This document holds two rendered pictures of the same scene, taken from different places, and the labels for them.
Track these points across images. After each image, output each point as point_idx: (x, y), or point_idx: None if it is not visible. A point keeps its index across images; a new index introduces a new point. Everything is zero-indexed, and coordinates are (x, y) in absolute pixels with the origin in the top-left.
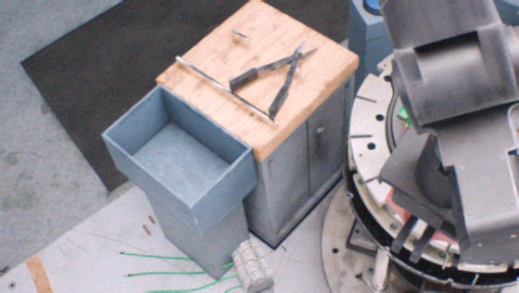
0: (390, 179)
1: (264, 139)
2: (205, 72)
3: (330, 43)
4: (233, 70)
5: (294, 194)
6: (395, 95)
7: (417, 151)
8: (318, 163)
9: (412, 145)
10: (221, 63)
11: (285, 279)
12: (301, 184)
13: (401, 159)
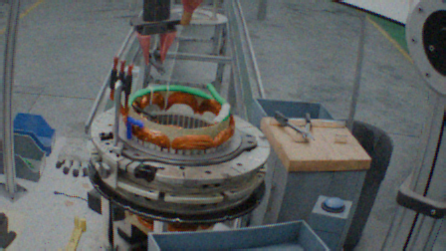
0: (171, 13)
1: (268, 121)
2: (330, 128)
3: (311, 158)
4: (323, 133)
5: (258, 215)
6: (236, 127)
7: (172, 17)
8: (266, 222)
9: (176, 17)
10: (332, 133)
11: (220, 228)
12: (261, 216)
13: (174, 15)
